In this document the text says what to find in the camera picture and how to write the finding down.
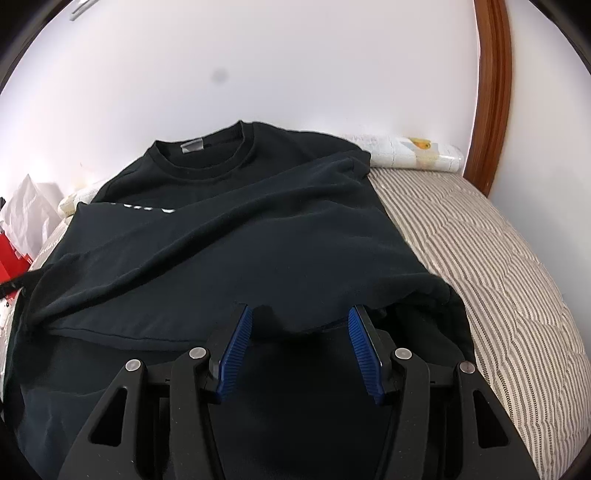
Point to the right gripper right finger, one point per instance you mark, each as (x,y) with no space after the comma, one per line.
(447,423)

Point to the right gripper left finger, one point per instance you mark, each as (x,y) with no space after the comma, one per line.
(153,422)

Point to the black sweatshirt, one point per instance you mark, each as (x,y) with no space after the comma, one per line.
(286,222)

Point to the red paper shopping bag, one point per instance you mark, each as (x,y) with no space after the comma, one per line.
(12,263)

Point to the white Miniso plastic bag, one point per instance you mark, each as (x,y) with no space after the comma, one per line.
(31,215)

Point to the striped quilted mattress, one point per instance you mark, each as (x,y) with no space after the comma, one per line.
(526,339)

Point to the white patterned rolled mat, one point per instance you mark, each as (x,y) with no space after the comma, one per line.
(392,152)

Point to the white wall light switch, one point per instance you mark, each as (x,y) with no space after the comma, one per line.
(81,7)

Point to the brown wooden door frame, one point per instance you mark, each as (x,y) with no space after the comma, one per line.
(495,81)

